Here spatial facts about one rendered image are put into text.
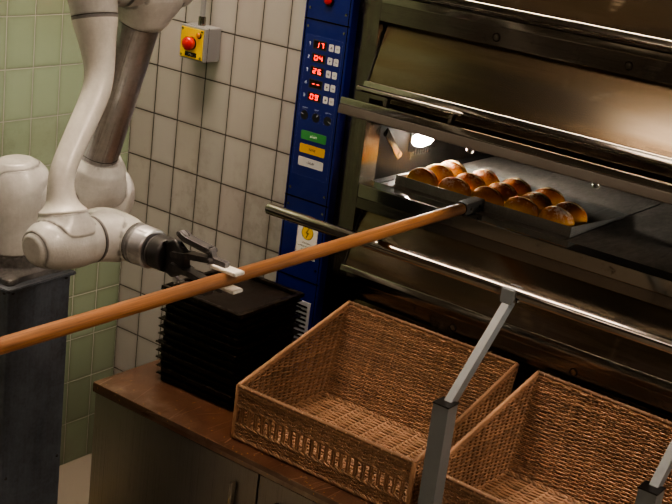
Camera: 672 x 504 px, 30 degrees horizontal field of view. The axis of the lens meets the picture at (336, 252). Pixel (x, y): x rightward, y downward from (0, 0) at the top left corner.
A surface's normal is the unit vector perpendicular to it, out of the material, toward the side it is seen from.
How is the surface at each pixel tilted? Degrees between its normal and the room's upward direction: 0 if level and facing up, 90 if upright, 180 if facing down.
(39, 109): 90
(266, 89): 90
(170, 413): 0
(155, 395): 0
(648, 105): 70
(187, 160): 90
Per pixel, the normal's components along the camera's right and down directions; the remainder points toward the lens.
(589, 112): -0.53, -0.15
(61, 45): 0.79, 0.28
